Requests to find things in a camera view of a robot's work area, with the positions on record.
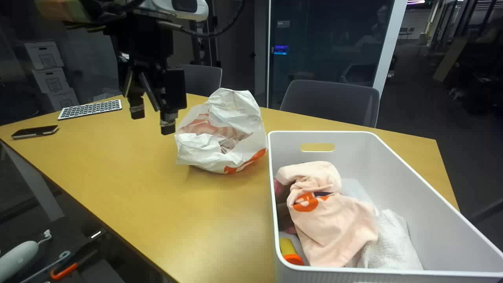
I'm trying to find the black smartphone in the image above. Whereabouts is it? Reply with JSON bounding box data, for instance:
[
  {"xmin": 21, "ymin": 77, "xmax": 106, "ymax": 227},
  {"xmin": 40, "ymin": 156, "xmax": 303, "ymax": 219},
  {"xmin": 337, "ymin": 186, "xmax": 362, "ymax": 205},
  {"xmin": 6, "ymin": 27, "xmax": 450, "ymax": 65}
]
[{"xmin": 10, "ymin": 125, "xmax": 59, "ymax": 142}]

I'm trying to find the brown plush toy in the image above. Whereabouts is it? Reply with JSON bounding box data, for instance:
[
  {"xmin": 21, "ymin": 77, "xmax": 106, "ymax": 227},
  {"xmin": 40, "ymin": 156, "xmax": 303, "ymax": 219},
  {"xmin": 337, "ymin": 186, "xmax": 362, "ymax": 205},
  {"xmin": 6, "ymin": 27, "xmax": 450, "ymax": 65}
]
[{"xmin": 274, "ymin": 183, "xmax": 298, "ymax": 235}]

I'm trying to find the white towel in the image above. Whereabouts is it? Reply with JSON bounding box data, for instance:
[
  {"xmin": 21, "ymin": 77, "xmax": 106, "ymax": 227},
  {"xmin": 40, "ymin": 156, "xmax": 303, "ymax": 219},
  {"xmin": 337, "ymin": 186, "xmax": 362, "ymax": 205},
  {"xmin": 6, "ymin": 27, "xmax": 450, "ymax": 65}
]
[{"xmin": 359, "ymin": 208, "xmax": 424, "ymax": 272}]

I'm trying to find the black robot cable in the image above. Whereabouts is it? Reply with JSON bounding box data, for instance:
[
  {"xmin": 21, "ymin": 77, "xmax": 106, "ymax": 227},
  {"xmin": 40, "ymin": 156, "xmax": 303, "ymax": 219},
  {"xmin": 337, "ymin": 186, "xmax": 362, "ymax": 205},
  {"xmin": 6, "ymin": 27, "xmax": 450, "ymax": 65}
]
[{"xmin": 177, "ymin": 0, "xmax": 248, "ymax": 38}]

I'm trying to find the grey office chair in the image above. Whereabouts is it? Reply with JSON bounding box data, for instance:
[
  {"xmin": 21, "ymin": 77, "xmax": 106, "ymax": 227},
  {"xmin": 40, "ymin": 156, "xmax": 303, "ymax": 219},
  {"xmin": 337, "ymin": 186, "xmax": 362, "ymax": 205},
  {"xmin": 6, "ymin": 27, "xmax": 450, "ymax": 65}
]
[
  {"xmin": 174, "ymin": 63, "xmax": 224, "ymax": 98},
  {"xmin": 279, "ymin": 77, "xmax": 380, "ymax": 129}
]

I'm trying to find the white orange plastic bag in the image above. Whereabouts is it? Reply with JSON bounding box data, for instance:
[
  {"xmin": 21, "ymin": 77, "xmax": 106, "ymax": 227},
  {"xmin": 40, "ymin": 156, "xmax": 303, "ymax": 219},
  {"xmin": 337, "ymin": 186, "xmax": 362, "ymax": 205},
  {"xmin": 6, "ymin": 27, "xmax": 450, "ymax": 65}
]
[{"xmin": 172, "ymin": 87, "xmax": 268, "ymax": 176}]

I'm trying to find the pale pink shirt orange print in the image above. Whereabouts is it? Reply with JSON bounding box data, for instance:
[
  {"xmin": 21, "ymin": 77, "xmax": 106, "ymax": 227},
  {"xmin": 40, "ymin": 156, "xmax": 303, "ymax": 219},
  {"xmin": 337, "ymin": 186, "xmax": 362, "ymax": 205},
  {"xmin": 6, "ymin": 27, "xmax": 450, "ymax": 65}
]
[{"xmin": 274, "ymin": 161, "xmax": 380, "ymax": 269}]

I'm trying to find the white plastic storage bin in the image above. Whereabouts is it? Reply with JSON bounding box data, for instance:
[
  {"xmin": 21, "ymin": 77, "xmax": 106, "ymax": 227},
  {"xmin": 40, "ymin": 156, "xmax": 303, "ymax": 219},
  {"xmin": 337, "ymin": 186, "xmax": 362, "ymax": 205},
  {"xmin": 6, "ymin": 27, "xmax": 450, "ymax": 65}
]
[{"xmin": 265, "ymin": 129, "xmax": 503, "ymax": 283}]

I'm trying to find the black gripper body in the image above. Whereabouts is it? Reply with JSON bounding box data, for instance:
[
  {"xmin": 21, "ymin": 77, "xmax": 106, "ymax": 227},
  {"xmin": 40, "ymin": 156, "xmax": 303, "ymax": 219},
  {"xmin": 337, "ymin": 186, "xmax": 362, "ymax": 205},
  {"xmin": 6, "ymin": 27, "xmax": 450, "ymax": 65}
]
[{"xmin": 106, "ymin": 19, "xmax": 188, "ymax": 110}]

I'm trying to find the orange handled black tool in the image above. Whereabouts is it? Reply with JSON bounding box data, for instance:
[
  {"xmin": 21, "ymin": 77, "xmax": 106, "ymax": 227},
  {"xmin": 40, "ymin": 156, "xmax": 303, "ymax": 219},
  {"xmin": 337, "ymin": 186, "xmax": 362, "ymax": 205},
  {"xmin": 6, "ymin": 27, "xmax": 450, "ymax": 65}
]
[{"xmin": 48, "ymin": 230, "xmax": 103, "ymax": 283}]

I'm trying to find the white handled tool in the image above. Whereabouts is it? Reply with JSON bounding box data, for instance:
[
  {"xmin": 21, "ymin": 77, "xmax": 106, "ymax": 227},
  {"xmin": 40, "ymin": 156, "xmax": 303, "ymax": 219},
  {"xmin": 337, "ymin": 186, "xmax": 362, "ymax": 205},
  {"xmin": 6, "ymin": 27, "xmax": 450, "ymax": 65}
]
[{"xmin": 0, "ymin": 228, "xmax": 53, "ymax": 283}]

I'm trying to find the white printed paper sheet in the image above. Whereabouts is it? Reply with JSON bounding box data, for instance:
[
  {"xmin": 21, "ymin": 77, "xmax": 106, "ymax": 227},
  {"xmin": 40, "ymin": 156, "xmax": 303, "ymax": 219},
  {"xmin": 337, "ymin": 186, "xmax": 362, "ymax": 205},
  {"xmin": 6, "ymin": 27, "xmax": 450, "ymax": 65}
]
[
  {"xmin": 43, "ymin": 88, "xmax": 80, "ymax": 112},
  {"xmin": 31, "ymin": 68, "xmax": 70, "ymax": 96},
  {"xmin": 21, "ymin": 41, "xmax": 65, "ymax": 71}
]

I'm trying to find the yellow orange small item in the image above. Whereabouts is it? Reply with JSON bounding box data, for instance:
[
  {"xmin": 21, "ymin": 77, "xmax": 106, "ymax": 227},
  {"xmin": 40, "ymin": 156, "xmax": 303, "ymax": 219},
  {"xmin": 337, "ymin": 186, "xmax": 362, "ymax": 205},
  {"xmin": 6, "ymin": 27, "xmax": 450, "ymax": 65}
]
[{"xmin": 279, "ymin": 235, "xmax": 306, "ymax": 266}]

